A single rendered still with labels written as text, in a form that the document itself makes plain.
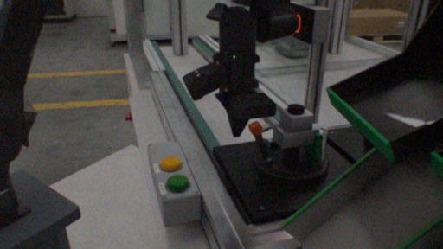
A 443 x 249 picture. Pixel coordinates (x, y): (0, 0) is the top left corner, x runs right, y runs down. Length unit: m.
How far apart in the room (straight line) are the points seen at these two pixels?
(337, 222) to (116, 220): 0.45
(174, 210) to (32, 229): 0.26
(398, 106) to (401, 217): 0.13
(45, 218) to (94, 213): 0.33
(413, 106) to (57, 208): 0.42
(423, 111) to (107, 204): 0.64
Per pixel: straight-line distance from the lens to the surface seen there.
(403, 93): 0.42
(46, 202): 0.52
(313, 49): 0.86
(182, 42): 1.67
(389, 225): 0.47
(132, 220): 0.77
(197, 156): 0.78
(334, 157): 0.77
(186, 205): 0.66
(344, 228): 0.50
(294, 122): 0.65
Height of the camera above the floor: 1.35
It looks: 26 degrees down
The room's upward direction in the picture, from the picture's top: straight up
